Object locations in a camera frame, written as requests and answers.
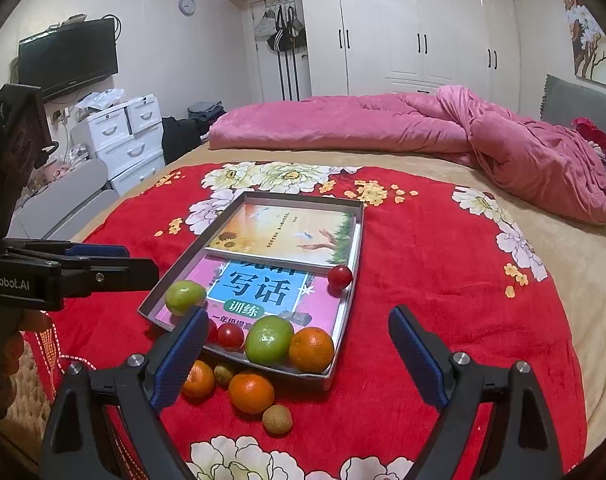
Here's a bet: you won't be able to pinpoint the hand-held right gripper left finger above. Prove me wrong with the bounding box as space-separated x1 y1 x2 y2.
40 305 211 480

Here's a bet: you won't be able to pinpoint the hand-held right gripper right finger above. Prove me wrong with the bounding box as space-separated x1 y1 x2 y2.
388 305 564 480

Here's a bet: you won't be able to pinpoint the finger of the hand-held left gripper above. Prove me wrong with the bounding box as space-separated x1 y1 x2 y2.
48 258 160 298
3 239 130 261

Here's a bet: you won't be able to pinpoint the orange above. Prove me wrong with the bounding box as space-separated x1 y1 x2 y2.
288 326 335 374
182 360 216 400
228 372 276 415

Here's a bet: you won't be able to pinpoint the grey cardboard box tray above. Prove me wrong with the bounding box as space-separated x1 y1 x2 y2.
138 190 366 391

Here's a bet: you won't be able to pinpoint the person's left hand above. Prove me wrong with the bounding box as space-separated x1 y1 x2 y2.
0 311 52 387

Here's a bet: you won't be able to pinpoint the pale green apple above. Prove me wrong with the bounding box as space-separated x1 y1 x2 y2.
165 280 208 317

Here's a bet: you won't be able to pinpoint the red floral blanket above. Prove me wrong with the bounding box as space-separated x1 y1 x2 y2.
23 160 589 480

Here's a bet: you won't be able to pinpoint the bright green apple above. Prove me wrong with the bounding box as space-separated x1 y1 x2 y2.
244 315 295 367

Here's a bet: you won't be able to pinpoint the white drawer cabinet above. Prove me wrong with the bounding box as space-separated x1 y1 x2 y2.
70 94 166 183

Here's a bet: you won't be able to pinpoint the pink book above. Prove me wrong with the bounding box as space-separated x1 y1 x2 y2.
155 255 356 376

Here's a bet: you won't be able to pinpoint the black bag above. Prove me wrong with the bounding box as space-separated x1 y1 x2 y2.
161 116 210 166

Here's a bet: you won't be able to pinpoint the white plastic bag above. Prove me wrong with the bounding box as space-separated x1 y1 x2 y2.
75 88 126 111

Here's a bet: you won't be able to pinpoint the yellow orange book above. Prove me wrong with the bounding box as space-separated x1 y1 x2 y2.
204 203 358 267

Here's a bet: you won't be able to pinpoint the dark clothes pile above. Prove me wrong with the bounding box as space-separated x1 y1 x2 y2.
187 101 227 123

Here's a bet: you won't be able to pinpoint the black television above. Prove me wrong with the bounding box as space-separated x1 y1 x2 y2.
18 18 120 101

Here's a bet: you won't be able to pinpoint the pink quilt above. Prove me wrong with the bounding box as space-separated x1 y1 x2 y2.
208 85 606 225

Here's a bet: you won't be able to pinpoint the hanging white bag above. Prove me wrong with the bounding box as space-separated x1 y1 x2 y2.
253 7 276 40

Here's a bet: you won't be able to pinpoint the hanging black bags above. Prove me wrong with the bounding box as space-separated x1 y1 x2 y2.
267 5 309 102

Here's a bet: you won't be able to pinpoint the grey headboard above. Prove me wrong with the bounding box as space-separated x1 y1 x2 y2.
540 74 606 131

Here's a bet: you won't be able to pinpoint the white wardrobe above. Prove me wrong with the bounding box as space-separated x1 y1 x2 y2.
215 0 521 106

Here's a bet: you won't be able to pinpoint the floral wall painting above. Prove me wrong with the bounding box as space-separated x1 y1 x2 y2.
558 0 606 93

